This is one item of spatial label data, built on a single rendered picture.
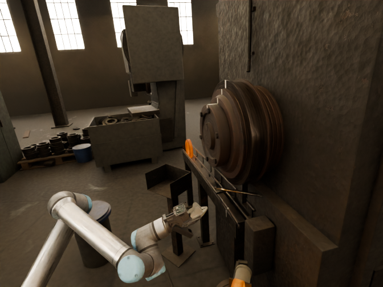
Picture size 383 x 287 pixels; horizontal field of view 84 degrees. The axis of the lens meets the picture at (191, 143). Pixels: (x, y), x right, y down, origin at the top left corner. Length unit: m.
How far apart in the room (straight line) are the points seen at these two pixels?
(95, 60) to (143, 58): 7.67
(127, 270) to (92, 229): 0.25
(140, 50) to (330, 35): 2.95
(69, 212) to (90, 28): 10.32
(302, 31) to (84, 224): 1.10
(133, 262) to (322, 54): 0.92
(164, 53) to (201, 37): 7.99
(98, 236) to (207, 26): 11.08
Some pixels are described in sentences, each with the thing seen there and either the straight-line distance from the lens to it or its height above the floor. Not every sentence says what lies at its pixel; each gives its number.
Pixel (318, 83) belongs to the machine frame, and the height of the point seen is 1.34.
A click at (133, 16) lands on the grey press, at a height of 2.15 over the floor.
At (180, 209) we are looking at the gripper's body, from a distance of 1.05.
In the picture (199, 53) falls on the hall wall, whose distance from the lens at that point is 11.33.
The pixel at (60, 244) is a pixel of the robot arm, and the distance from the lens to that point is 1.41.
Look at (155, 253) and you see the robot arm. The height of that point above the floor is 0.65.
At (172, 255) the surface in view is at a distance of 1.93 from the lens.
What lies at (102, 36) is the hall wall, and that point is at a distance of 11.05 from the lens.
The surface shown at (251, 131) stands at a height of 1.18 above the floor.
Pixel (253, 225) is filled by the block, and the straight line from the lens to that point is 0.94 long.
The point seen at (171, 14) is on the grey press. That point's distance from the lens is 3.64.
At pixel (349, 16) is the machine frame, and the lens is 0.70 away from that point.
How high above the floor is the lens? 1.40
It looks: 19 degrees down
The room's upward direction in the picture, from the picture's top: 4 degrees counter-clockwise
